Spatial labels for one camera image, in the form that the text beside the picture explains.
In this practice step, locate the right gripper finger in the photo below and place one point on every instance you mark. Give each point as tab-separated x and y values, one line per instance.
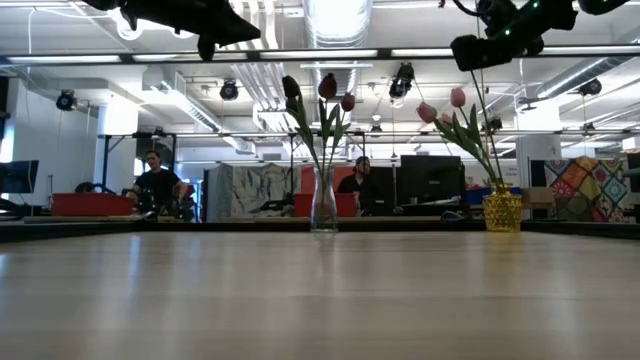
480	52

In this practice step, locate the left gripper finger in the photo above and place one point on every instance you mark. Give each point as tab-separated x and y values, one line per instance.
206	50
230	30

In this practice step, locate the dark red artificial tulip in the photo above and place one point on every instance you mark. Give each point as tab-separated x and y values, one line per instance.
327	86
291	86
348	102

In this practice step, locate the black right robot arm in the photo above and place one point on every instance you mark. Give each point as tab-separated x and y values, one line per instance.
605	5

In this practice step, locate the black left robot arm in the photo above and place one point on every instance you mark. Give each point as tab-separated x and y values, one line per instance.
102	4

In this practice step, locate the yellow glass vase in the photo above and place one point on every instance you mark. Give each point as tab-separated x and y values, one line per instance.
501	212

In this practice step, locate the clear glass vase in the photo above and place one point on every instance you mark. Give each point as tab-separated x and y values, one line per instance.
324	220

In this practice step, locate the black overhead light bar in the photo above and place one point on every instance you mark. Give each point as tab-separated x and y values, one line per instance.
252	55

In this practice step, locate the black computer monitor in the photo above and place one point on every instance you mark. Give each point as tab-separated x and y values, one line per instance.
17	176
430	175

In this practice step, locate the person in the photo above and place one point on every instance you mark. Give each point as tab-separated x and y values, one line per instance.
160	185
84	188
357	185

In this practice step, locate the grey patterned sheet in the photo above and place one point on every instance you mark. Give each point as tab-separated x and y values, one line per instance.
250	190

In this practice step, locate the brown cardboard box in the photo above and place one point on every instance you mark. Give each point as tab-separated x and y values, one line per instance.
537	196

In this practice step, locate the orange partition panel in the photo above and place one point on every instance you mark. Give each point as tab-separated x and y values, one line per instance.
307	180

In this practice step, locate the colourful patchwork quilt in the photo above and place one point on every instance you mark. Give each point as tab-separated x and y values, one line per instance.
590	187

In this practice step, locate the black ceiling camera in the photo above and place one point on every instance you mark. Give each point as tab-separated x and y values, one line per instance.
402	82
492	125
229	91
66	101
591	87

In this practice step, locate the silver ventilation duct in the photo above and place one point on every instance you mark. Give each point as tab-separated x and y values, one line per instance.
337	20

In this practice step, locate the black background rig frame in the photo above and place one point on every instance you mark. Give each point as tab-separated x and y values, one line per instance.
327	133

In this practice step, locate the black table edge rail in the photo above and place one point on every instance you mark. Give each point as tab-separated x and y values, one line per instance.
200	226

